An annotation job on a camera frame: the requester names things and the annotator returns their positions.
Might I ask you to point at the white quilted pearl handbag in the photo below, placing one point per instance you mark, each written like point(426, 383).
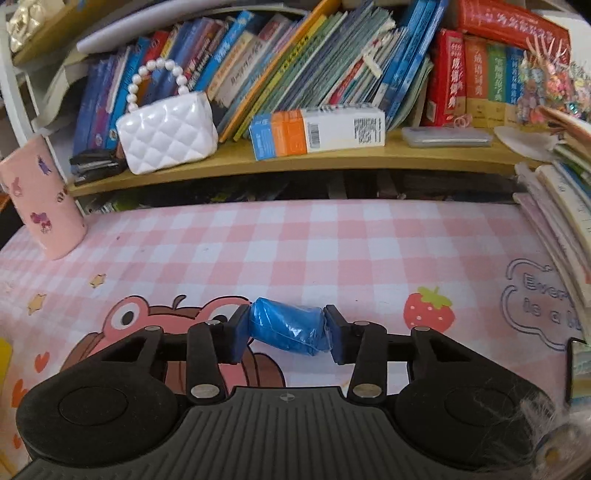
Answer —
point(166, 133)

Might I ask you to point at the blue plastic bag roll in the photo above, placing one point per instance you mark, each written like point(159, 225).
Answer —
point(295, 329)

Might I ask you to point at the pink cylindrical holder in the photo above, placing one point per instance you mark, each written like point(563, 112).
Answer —
point(41, 199)

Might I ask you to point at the stack of paper books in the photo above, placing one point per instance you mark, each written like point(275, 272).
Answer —
point(557, 201)

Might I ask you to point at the orange white blue carton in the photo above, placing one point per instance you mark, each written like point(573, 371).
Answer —
point(314, 130)

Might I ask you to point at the yellow cardboard box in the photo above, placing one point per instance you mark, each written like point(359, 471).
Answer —
point(6, 351)

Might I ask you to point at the grey pencil case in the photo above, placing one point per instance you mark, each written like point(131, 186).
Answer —
point(443, 137)

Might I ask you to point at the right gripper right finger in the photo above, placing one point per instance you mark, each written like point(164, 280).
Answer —
point(369, 348)

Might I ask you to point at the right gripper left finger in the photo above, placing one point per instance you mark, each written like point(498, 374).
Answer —
point(194, 359)

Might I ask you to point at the pink cartoon desk mat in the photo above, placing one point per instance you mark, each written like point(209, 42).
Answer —
point(476, 272)

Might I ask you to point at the cream pearl handbag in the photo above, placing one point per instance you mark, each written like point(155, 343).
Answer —
point(28, 18)

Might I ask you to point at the red dictionary book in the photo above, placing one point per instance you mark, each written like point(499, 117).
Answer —
point(510, 24)

